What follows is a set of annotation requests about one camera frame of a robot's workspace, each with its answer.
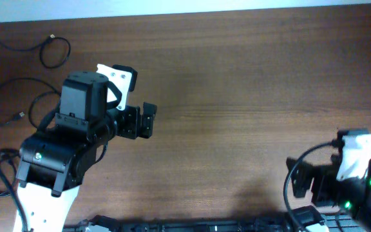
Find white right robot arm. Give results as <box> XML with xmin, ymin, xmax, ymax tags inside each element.
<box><xmin>283</xmin><ymin>134</ymin><xmax>371</xmax><ymax>231</ymax></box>

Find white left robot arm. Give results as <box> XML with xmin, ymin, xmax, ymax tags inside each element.
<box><xmin>14</xmin><ymin>65</ymin><xmax>157</xmax><ymax>231</ymax></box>

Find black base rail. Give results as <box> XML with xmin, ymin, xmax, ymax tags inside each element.
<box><xmin>62</xmin><ymin>206</ymin><xmax>364</xmax><ymax>232</ymax></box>

